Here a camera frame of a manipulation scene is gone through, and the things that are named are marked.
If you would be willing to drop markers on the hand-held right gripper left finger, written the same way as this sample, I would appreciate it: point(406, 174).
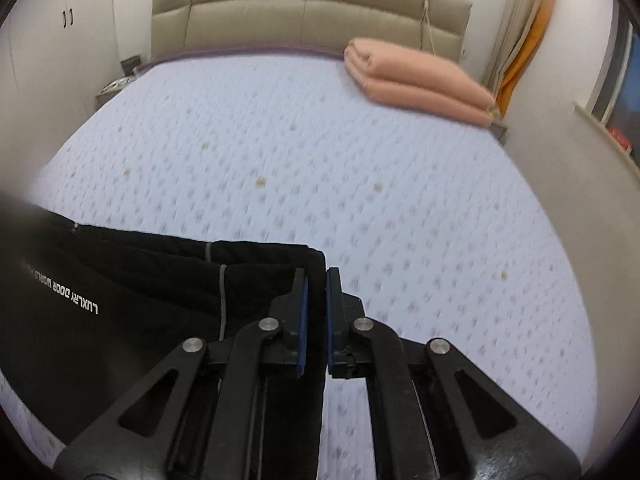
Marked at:
point(301, 330)

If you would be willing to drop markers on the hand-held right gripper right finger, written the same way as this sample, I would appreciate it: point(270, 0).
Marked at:
point(330, 330)

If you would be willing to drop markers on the black hooded jacket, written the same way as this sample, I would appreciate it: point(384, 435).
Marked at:
point(125, 305)

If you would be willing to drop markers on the bed with floral sheet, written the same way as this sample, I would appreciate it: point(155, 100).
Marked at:
point(300, 160)

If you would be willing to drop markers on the grey nightstand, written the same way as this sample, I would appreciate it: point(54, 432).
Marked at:
point(500, 132)

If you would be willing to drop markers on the folded pink blanket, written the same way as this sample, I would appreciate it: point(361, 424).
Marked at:
point(415, 82)

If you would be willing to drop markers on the beige nightstand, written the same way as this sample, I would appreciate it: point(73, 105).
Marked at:
point(112, 92)

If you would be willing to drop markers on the beige padded headboard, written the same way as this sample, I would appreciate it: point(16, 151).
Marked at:
point(300, 15)

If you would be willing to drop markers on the dark patterned bag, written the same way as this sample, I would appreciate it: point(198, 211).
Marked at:
point(131, 65)

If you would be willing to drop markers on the white window sill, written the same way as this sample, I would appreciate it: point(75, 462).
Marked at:
point(607, 142)

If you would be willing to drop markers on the red box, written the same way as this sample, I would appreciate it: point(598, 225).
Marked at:
point(619, 140)

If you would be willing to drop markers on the orange and beige curtain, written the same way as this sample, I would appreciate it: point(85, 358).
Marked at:
point(525, 35)

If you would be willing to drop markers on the white wardrobe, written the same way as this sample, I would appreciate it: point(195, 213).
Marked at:
point(50, 60)

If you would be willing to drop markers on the window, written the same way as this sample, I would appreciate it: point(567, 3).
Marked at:
point(620, 90)

